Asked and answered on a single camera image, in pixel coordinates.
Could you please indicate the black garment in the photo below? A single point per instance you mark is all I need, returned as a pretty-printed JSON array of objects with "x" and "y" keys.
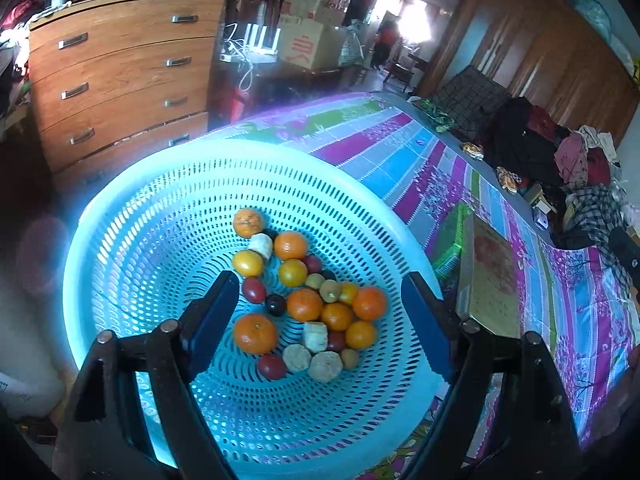
[{"x": 520, "y": 145}]

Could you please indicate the yellow gift box red pattern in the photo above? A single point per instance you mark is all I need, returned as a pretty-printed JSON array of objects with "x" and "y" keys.
[{"x": 492, "y": 280}]

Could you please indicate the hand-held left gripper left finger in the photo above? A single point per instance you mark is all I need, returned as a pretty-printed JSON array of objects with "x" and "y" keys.
[{"x": 215, "y": 320}]

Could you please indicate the light blue perforated plastic basket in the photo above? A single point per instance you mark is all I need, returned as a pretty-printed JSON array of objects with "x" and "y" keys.
[{"x": 150, "y": 240}]

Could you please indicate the blue rectangular cardboard box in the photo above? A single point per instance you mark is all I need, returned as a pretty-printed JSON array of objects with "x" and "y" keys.
[{"x": 452, "y": 245}]

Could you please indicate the striped floral bed sheet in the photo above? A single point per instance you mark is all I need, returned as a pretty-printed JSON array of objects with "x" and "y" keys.
[{"x": 390, "y": 170}]

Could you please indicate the cream white garment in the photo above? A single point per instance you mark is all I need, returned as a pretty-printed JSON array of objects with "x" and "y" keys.
[{"x": 595, "y": 137}]

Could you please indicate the wooden chest of drawers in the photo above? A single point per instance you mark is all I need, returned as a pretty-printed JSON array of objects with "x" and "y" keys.
[{"x": 125, "y": 75}]

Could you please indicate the white sack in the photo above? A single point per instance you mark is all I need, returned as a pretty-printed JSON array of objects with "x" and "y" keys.
[{"x": 25, "y": 385}]

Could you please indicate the blue plaid shirt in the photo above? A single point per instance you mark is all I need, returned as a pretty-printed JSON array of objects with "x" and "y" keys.
[{"x": 595, "y": 210}]

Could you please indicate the small tan longan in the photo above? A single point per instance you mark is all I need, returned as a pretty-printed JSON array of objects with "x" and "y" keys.
[
  {"x": 330, "y": 290},
  {"x": 313, "y": 281},
  {"x": 350, "y": 358}
]

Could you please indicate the white router with antennas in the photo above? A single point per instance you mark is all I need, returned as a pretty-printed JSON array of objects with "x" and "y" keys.
[{"x": 260, "y": 37}]

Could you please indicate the orange yellow snack packet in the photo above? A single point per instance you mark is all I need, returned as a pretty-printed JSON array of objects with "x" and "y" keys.
[
  {"x": 509, "y": 179},
  {"x": 472, "y": 150}
]

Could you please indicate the wooden wardrobe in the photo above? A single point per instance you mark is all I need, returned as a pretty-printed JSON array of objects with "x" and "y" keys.
[{"x": 525, "y": 35}]

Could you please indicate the dark wooden chair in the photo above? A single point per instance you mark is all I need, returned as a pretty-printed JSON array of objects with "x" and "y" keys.
[{"x": 400, "y": 72}]

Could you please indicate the small blue white box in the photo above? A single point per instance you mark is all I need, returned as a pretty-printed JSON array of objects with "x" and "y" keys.
[{"x": 542, "y": 220}]

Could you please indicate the dark navy garment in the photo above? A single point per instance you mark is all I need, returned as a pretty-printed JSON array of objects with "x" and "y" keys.
[{"x": 575, "y": 238}]

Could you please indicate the brown checked blanket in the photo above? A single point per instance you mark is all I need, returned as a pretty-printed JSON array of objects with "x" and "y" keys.
[{"x": 470, "y": 100}]

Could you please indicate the dark red garment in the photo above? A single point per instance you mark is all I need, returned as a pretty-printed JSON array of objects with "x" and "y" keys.
[{"x": 597, "y": 167}]

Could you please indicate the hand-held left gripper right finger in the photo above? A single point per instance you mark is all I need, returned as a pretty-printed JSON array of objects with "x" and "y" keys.
[{"x": 425, "y": 320}]

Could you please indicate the pink garment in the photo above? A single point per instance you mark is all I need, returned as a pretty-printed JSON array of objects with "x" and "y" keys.
[{"x": 572, "y": 160}]

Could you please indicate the green patterned bag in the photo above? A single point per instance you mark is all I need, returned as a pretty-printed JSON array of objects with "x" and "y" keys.
[{"x": 437, "y": 112}]

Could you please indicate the small cream box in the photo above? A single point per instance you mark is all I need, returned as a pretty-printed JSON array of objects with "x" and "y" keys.
[{"x": 537, "y": 197}]

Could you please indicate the heap of mandarin oranges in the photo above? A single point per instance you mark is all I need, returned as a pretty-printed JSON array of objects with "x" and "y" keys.
[{"x": 304, "y": 305}]

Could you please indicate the large cardboard box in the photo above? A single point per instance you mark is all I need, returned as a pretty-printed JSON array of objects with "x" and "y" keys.
[{"x": 305, "y": 42}]

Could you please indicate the red cloth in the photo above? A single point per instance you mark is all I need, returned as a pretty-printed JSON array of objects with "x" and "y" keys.
[{"x": 22, "y": 7}]

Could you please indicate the beige peeled root piece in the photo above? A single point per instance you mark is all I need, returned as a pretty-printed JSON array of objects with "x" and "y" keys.
[
  {"x": 325, "y": 366},
  {"x": 261, "y": 246},
  {"x": 297, "y": 357},
  {"x": 315, "y": 336}
]

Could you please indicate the cardboard box with red print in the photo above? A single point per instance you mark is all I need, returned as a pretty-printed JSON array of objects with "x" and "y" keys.
[{"x": 310, "y": 2}]

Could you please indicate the patterned plastic bag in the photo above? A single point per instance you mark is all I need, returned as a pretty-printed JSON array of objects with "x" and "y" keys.
[{"x": 351, "y": 45}]

